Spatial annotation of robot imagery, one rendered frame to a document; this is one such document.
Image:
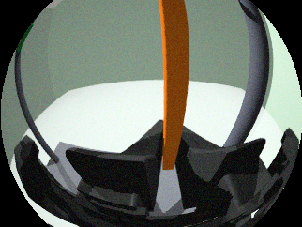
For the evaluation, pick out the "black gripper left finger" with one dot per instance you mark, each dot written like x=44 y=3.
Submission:
x=137 y=167

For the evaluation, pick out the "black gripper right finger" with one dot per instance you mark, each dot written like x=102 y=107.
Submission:
x=199 y=163

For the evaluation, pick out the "orange bar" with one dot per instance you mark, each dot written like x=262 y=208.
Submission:
x=175 y=42

